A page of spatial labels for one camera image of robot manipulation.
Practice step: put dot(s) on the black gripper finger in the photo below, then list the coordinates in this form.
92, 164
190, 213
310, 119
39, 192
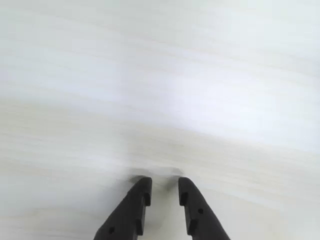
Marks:
132, 212
197, 217

